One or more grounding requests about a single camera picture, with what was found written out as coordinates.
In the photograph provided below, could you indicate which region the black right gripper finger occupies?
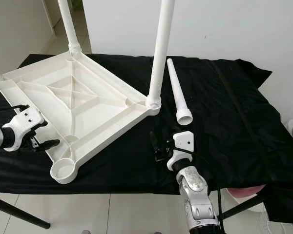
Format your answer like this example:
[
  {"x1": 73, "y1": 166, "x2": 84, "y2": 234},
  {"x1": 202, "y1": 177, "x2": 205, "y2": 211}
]
[{"x1": 148, "y1": 131, "x2": 162, "y2": 156}]

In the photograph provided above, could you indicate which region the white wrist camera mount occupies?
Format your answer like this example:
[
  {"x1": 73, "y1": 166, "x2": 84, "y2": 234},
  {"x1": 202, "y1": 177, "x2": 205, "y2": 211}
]
[
  {"x1": 7, "y1": 106, "x2": 47, "y2": 152},
  {"x1": 167, "y1": 131, "x2": 195, "y2": 171}
]

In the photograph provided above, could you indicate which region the black cloth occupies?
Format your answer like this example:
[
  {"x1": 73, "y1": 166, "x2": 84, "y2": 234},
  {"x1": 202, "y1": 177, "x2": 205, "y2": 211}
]
[{"x1": 0, "y1": 53, "x2": 293, "y2": 225}]

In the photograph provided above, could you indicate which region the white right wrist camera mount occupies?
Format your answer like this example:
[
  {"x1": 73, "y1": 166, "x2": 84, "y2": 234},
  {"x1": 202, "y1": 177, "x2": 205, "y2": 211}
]
[{"x1": 167, "y1": 131, "x2": 195, "y2": 171}]

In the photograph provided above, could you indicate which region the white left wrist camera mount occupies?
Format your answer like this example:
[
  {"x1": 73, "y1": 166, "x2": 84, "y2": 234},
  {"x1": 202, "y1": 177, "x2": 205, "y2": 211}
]
[{"x1": 7, "y1": 106, "x2": 47, "y2": 152}]

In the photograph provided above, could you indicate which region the pink stool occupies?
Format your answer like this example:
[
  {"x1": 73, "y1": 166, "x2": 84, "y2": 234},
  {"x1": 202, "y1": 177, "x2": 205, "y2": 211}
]
[{"x1": 227, "y1": 184, "x2": 267, "y2": 197}]

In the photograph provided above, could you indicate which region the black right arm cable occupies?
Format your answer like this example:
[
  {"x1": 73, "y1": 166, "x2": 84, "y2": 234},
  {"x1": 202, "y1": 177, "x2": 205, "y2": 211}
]
[{"x1": 166, "y1": 144, "x2": 225, "y2": 231}]

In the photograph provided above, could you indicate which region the white plastic table top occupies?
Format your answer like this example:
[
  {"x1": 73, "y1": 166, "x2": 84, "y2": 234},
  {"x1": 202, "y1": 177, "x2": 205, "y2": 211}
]
[{"x1": 0, "y1": 51, "x2": 163, "y2": 185}]

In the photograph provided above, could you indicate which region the black metal stand leg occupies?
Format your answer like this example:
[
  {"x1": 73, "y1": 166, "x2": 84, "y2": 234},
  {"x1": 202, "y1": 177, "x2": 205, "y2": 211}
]
[
  {"x1": 0, "y1": 195, "x2": 52, "y2": 230},
  {"x1": 220, "y1": 195, "x2": 264, "y2": 220}
]

